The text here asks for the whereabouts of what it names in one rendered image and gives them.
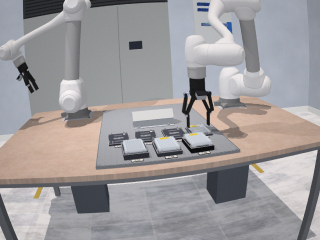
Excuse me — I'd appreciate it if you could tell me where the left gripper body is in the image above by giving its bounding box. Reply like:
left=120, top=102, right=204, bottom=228
left=189, top=78, right=206, bottom=98

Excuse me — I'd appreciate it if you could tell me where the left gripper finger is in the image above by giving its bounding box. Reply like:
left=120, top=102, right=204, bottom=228
left=202, top=91, right=214, bottom=126
left=182, top=92, right=196, bottom=128

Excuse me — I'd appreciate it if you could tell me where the white operator button panel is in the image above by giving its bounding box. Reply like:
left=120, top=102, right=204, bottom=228
left=132, top=108, right=175, bottom=129

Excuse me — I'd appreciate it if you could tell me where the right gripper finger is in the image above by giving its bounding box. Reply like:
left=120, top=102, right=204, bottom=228
left=21, top=72, right=34, bottom=93
left=27, top=71, right=39, bottom=90

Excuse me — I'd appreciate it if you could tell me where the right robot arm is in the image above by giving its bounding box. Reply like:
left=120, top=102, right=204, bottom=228
left=0, top=0, right=91, bottom=120

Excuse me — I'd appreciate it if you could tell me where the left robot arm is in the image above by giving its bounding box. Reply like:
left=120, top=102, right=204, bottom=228
left=185, top=0, right=271, bottom=108

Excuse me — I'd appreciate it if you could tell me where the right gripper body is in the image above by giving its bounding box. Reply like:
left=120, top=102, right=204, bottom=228
left=17, top=62, right=28, bottom=76

